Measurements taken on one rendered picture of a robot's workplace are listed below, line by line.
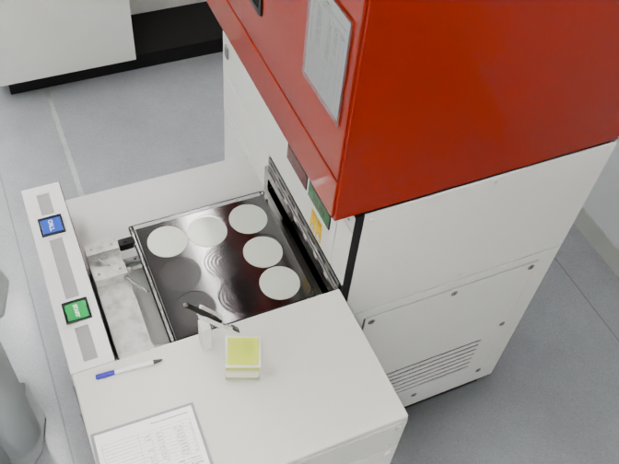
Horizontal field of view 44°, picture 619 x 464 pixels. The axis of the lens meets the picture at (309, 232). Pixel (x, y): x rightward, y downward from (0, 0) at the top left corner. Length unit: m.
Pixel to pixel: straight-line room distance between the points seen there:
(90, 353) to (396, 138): 0.79
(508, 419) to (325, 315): 1.24
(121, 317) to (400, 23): 0.97
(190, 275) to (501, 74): 0.87
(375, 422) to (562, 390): 1.42
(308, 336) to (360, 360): 0.13
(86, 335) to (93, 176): 1.69
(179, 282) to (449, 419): 1.26
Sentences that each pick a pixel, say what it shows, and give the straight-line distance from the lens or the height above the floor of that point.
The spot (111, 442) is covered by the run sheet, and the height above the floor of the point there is 0.97.
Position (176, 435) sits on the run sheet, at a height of 0.97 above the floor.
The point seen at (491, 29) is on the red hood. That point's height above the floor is 1.64.
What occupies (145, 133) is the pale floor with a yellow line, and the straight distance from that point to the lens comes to 3.51.
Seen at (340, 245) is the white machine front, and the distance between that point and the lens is 1.70.
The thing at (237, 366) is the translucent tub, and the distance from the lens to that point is 1.58.
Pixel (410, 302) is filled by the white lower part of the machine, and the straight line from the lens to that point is 2.01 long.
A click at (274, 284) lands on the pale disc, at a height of 0.90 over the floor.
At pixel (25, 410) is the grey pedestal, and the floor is 0.23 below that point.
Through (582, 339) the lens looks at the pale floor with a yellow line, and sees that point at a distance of 3.10.
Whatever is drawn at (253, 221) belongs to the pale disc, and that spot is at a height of 0.90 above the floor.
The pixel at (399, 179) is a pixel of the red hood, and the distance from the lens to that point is 1.56.
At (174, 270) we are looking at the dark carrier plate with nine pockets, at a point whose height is 0.90.
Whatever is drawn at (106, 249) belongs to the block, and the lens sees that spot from 1.93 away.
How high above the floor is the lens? 2.42
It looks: 51 degrees down
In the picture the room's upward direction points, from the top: 7 degrees clockwise
